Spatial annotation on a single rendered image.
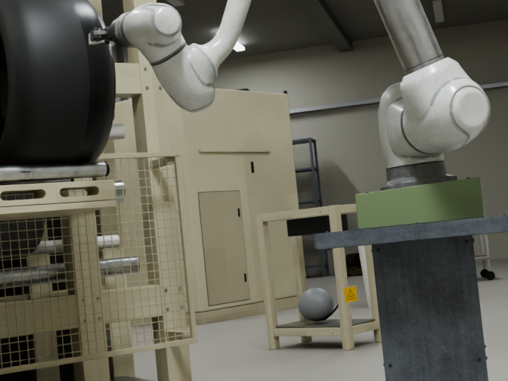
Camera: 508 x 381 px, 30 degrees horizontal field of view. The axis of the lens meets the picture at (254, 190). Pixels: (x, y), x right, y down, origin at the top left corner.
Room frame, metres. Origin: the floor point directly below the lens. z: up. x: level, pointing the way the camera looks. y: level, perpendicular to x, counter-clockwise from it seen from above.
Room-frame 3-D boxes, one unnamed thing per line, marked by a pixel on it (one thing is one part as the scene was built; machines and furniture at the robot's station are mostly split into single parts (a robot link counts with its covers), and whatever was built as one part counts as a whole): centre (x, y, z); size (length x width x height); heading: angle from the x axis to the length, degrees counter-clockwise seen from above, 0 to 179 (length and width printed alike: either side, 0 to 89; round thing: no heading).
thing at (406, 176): (2.51, -0.43, 0.77); 0.22 x 0.18 x 0.06; 178
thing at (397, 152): (2.48, -0.43, 0.91); 0.18 x 0.16 x 0.22; 18
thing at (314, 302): (5.55, -0.33, 0.40); 0.60 x 0.35 x 0.80; 47
